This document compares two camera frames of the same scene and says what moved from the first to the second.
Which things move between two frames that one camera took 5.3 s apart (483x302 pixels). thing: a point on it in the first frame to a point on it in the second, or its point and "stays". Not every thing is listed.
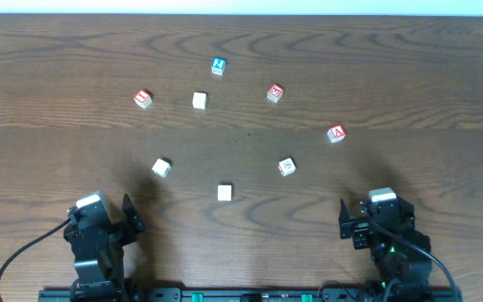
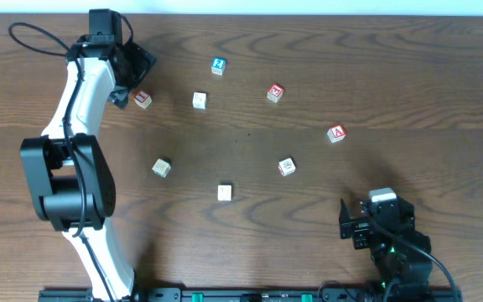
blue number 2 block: x=219 y=65 stays
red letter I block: x=143 y=97 stays
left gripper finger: x=131 y=214 to x=148 y=60
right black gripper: x=360 y=226 stays
